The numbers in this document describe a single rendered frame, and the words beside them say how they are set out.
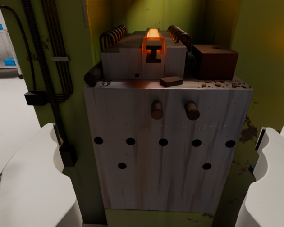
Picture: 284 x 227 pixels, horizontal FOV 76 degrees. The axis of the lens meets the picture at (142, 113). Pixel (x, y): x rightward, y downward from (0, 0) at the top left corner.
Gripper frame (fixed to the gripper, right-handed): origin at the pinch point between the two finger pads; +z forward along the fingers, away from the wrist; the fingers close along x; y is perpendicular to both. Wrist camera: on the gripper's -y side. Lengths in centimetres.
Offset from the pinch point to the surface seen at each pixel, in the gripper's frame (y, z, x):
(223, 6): -8, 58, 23
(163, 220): 58, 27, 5
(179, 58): 3.2, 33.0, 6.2
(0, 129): 100, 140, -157
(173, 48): 1.0, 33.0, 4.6
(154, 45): -1.3, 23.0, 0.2
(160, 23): -2, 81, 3
